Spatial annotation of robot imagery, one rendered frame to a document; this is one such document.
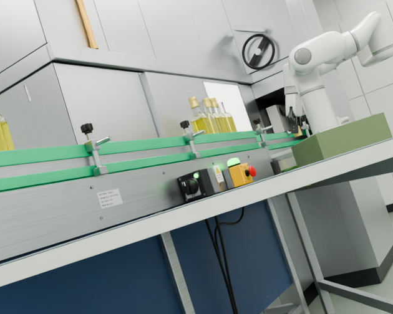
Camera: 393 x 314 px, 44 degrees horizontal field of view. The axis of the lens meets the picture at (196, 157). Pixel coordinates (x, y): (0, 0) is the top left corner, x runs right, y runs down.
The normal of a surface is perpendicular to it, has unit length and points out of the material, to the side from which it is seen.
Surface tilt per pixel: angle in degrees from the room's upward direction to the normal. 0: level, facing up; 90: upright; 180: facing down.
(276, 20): 90
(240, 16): 90
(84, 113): 90
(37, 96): 90
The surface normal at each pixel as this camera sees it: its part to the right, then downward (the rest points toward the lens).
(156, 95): 0.81, -0.31
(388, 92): -0.50, 0.08
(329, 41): -0.15, -0.11
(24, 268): 0.13, -0.14
